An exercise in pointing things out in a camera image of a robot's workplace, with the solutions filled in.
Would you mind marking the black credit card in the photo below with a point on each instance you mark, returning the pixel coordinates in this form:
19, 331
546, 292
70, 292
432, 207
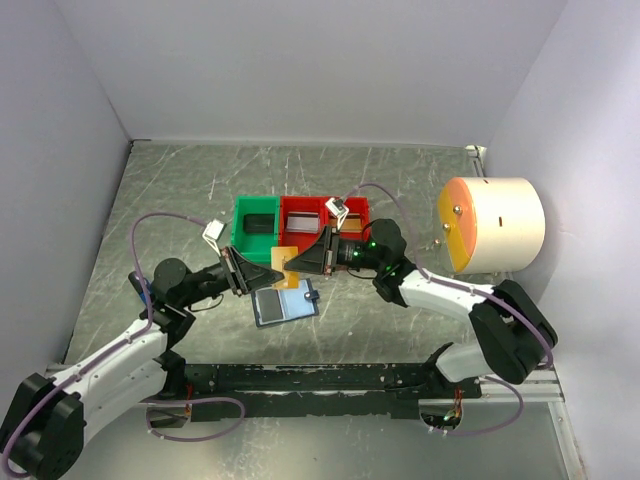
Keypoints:
259, 223

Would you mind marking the green plastic bin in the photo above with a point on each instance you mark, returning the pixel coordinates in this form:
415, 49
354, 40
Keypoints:
256, 248

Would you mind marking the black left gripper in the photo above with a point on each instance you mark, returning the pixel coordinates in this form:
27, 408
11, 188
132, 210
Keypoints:
247, 276

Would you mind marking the cream cylinder orange yellow face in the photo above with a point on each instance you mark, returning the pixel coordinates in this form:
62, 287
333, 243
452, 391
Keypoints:
488, 225

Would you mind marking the red plastic bin middle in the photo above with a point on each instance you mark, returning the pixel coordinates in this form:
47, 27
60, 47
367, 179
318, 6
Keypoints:
301, 204

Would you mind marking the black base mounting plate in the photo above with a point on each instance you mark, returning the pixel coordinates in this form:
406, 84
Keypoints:
397, 390

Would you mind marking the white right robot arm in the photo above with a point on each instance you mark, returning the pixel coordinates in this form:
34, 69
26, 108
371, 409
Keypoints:
512, 336

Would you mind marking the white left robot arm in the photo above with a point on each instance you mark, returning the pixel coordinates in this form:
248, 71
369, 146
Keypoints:
51, 419

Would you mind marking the gold credit card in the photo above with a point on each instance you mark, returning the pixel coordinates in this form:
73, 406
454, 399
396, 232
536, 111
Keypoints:
352, 223

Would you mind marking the blue leather card holder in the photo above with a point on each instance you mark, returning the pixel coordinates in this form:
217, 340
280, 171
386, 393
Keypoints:
298, 303

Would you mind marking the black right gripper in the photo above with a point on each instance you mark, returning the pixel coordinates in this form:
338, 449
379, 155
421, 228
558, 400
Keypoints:
314, 260

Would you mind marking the aluminium rail frame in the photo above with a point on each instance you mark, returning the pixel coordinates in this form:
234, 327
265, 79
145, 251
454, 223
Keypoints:
179, 202

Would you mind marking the silver credit card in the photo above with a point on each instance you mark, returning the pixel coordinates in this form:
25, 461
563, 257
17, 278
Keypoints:
302, 222

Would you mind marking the blue black handled tool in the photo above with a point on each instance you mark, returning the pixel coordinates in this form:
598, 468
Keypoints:
139, 284

